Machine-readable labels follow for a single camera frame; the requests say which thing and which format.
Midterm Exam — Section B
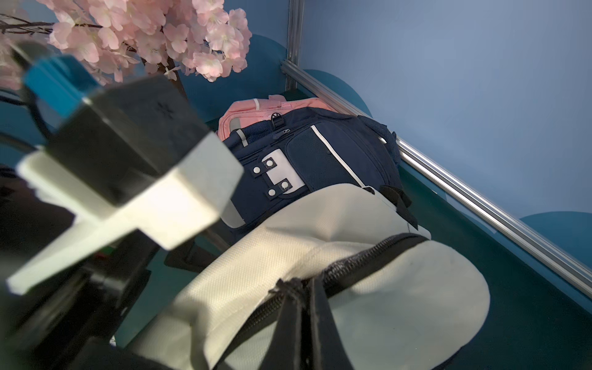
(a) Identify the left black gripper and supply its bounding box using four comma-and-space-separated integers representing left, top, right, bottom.
1, 171, 158, 369

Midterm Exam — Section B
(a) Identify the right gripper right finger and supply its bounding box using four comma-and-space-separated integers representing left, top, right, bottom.
309, 277, 353, 370

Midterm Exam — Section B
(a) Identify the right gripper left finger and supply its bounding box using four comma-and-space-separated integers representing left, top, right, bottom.
259, 279, 303, 369

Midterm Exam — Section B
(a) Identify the beige backpack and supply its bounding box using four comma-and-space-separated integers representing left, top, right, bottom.
129, 184, 490, 369

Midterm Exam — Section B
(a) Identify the navy blue backpack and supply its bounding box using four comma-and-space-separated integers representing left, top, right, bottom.
220, 107, 402, 242

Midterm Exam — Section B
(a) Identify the pink backpack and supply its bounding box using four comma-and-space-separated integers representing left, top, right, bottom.
217, 95, 335, 141

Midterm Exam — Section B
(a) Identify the rear horizontal aluminium bar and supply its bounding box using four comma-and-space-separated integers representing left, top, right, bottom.
282, 60, 591, 297

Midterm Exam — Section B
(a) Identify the pink cherry blossom tree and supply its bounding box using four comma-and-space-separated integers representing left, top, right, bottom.
1, 0, 252, 90

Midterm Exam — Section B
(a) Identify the left aluminium frame post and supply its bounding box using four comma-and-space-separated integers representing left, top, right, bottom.
282, 0, 305, 90

